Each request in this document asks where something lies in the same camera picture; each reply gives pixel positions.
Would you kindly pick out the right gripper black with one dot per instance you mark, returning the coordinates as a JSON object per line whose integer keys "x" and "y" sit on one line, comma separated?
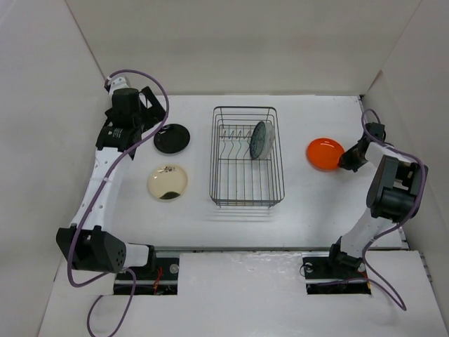
{"x": 347, "y": 163}

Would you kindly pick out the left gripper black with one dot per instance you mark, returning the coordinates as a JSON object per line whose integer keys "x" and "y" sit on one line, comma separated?
{"x": 153, "y": 114}

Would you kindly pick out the orange round plate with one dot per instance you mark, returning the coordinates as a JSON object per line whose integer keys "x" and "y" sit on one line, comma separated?
{"x": 324, "y": 154}

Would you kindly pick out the blue patterned ceramic plate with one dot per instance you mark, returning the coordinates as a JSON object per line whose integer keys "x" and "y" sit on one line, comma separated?
{"x": 259, "y": 141}

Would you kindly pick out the clear glass plate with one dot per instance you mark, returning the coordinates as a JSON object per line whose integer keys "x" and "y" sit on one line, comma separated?
{"x": 269, "y": 137}

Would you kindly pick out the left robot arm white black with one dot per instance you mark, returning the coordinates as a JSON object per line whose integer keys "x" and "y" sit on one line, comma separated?
{"x": 87, "y": 244}

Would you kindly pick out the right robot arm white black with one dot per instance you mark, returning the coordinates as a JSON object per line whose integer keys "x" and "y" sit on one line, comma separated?
{"x": 394, "y": 196}

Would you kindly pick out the black round plate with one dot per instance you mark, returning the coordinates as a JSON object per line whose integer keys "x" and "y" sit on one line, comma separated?
{"x": 172, "y": 138}

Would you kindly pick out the cream plate with flower pattern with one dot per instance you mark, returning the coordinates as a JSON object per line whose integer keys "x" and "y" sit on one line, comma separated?
{"x": 167, "y": 182}

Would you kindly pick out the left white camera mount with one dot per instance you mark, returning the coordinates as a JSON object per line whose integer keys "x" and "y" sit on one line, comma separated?
{"x": 118, "y": 82}

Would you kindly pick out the grey wire dish rack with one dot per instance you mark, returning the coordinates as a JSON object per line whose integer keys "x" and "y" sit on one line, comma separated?
{"x": 236, "y": 179}

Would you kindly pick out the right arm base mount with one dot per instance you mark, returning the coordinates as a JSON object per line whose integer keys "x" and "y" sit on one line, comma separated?
{"x": 324, "y": 277}

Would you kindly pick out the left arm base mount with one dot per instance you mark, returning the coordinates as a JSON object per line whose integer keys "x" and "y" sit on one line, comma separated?
{"x": 163, "y": 279}

